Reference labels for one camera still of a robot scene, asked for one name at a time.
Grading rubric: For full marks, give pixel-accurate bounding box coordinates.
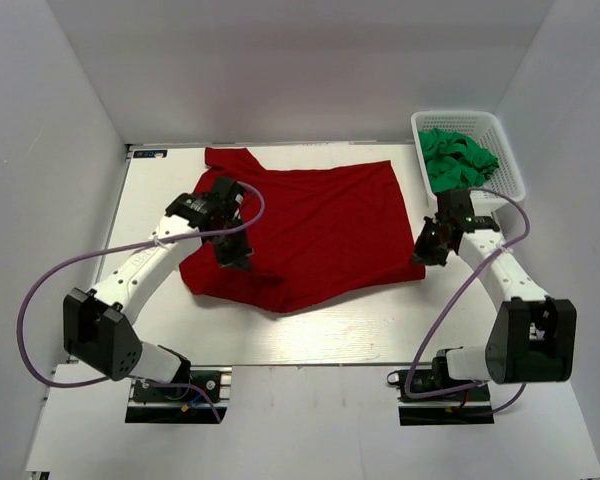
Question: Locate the red t-shirt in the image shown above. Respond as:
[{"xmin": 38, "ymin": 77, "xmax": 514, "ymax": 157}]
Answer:
[{"xmin": 180, "ymin": 148, "xmax": 425, "ymax": 314}]

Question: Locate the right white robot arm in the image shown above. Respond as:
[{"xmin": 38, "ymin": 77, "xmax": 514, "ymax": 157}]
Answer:
[{"xmin": 412, "ymin": 216, "xmax": 577, "ymax": 399}]

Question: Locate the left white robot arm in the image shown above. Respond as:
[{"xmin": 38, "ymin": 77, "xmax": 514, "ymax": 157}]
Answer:
[{"xmin": 63, "ymin": 178, "xmax": 262, "ymax": 399}]

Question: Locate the green t-shirt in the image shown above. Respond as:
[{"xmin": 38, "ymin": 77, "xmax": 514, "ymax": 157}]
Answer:
[{"xmin": 418, "ymin": 128, "xmax": 500, "ymax": 194}]

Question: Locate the blue label sticker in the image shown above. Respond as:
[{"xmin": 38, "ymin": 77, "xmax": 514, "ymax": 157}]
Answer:
[{"xmin": 132, "ymin": 149, "xmax": 168, "ymax": 159}]

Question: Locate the white plastic basket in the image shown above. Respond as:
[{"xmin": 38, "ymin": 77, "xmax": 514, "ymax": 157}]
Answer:
[{"xmin": 411, "ymin": 110, "xmax": 526, "ymax": 215}]

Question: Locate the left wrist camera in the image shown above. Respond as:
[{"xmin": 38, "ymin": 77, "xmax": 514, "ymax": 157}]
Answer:
[{"xmin": 211, "ymin": 176, "xmax": 246, "ymax": 212}]

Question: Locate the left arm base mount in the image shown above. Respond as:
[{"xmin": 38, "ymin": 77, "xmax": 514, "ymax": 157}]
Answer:
[{"xmin": 125, "ymin": 366, "xmax": 232, "ymax": 425}]

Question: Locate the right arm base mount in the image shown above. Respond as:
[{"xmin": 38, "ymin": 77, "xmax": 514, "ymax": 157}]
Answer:
[{"xmin": 387, "ymin": 367, "xmax": 496, "ymax": 427}]

